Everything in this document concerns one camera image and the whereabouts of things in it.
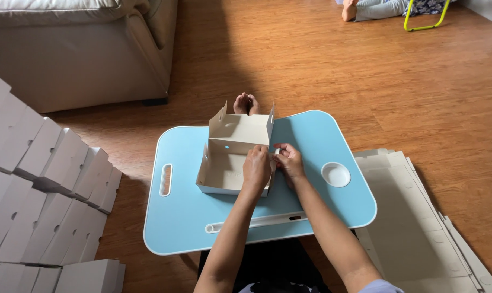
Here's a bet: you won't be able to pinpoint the pile of flat cardboard sheets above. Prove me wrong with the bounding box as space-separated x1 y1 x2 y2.
352 148 492 293

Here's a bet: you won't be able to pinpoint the person's left hand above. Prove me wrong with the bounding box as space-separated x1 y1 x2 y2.
242 145 273 192

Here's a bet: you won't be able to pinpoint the person's right hand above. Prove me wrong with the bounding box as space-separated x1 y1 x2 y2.
272 143 306 181

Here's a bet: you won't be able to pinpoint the stack of folded white boxes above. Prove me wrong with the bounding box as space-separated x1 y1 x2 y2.
0 61 126 293

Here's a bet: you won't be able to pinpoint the yellow-green metal frame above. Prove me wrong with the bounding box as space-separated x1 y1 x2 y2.
403 0 451 32

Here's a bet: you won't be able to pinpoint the beige sofa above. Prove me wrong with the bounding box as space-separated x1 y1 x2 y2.
0 0 179 114

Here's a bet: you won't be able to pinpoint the person's lilac sleeve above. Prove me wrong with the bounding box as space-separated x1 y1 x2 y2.
358 279 404 293

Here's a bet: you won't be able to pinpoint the dark floral cloth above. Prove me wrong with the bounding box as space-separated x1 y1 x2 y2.
402 0 458 18

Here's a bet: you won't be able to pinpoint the person's feet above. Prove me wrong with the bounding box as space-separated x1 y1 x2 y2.
233 92 261 116

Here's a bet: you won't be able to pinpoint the person's black trousers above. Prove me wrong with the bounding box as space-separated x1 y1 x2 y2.
197 238 332 293

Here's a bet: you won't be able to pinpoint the light blue lap table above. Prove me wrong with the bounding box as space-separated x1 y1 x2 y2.
143 110 378 256

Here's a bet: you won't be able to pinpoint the half-folded cardboard box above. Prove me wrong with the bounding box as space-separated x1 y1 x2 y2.
196 102 280 198

